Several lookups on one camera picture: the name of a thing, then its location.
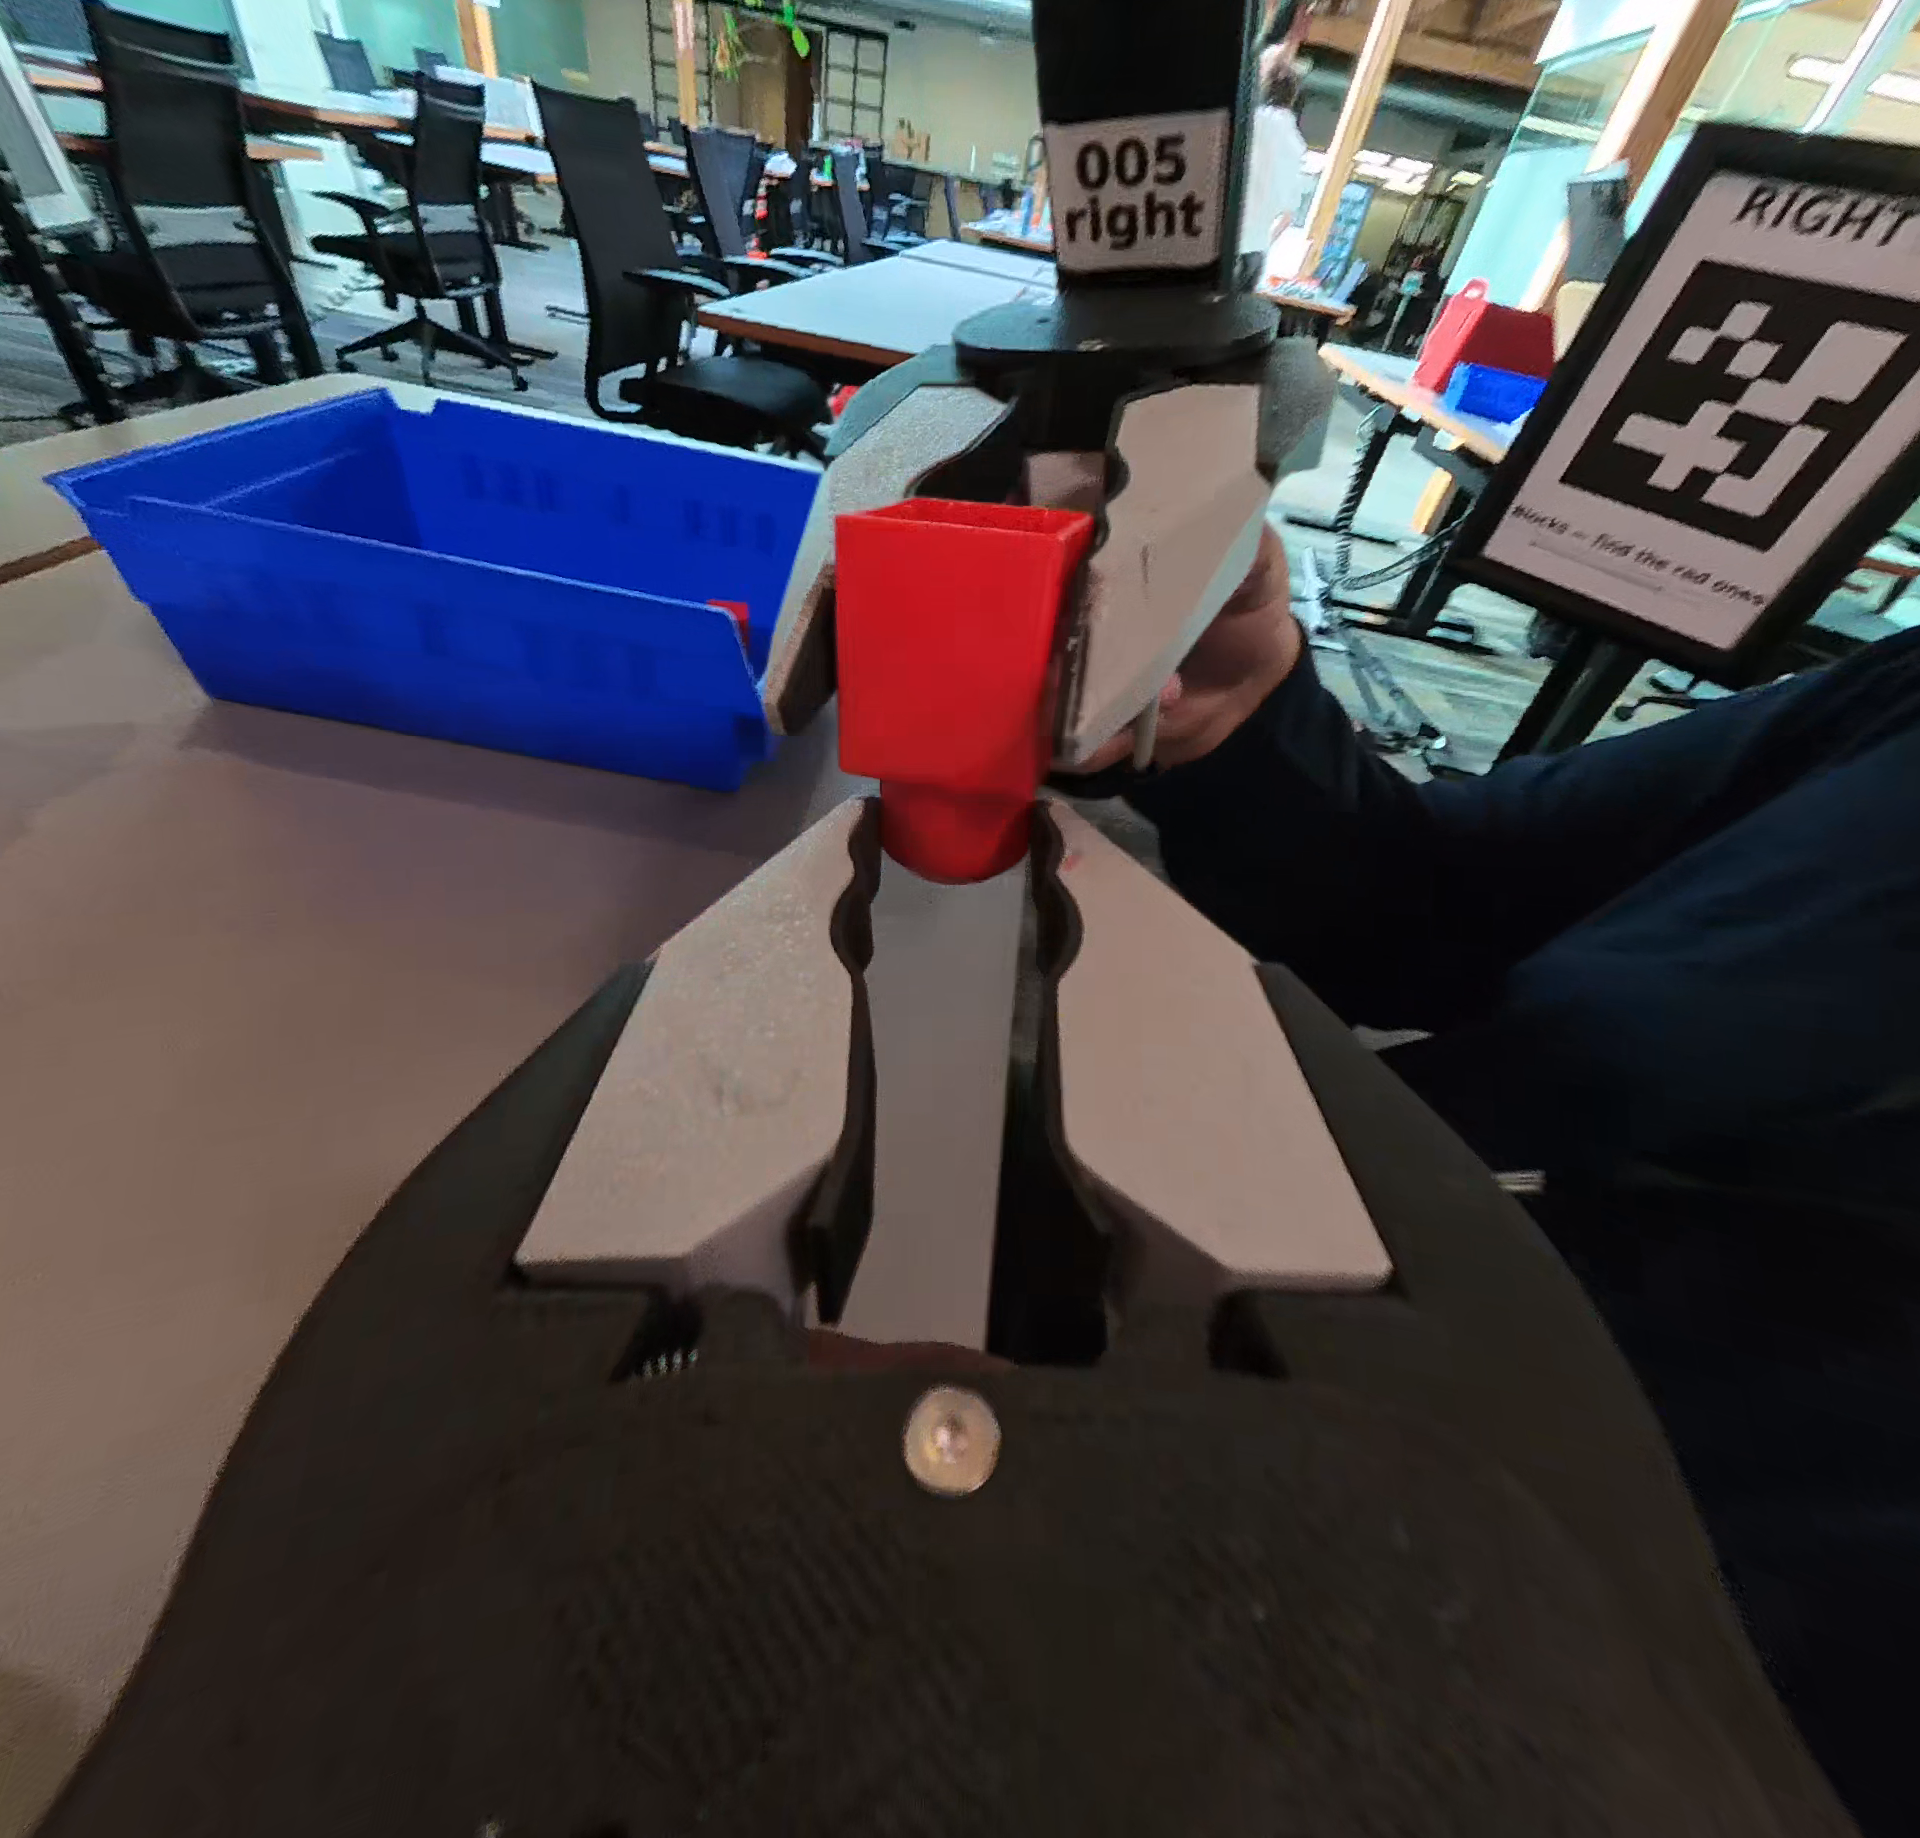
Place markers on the black white marker sign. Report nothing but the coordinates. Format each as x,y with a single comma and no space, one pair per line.
1711,411

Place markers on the red two-stud plastic brick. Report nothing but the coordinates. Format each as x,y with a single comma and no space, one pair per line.
731,621

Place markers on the white table with wooden edge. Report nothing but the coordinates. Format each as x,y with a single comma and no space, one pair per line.
888,303

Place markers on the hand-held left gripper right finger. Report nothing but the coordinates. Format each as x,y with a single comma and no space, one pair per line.
1200,1104

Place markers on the blue plastic bin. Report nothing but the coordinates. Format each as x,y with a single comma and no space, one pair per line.
453,579

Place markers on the black office chair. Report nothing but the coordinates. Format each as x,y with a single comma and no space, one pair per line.
435,219
178,189
743,202
628,264

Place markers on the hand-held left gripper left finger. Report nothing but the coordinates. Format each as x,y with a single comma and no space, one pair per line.
688,1104

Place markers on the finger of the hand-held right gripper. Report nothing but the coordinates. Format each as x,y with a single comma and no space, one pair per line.
1172,562
871,459

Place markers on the person's right hand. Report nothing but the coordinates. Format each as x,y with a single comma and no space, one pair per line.
1221,655

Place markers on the person's right leg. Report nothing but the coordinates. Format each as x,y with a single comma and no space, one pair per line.
1724,1342

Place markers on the grey framed panel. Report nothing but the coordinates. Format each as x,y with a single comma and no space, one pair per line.
38,143

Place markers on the small blue storage bin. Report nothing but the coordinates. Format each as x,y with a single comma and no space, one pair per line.
1491,388

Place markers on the hanging green plant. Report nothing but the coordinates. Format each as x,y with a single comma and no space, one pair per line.
755,19

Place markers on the person's right forearm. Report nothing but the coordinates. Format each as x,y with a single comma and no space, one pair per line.
1499,865

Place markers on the red one-stud plastic brick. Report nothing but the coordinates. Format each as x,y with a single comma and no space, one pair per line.
962,637

